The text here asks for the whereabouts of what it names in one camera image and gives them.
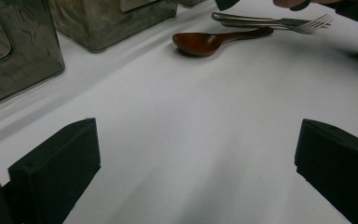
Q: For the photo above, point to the brown wooden spoon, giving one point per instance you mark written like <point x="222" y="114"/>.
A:
<point x="199" y="43"/>

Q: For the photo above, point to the smoky transparent plastic bin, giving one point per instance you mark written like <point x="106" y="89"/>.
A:
<point x="112" y="25"/>
<point x="18" y="62"/>

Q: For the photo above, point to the white table sheet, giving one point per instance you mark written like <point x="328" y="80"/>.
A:
<point x="199" y="124"/>

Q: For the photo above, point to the metal fork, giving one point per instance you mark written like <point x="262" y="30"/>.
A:
<point x="307" y="27"/>

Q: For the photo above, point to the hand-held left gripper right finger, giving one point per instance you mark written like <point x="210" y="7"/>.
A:
<point x="338" y="168"/>

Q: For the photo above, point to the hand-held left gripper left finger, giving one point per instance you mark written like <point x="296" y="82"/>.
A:
<point x="59" y="168"/>

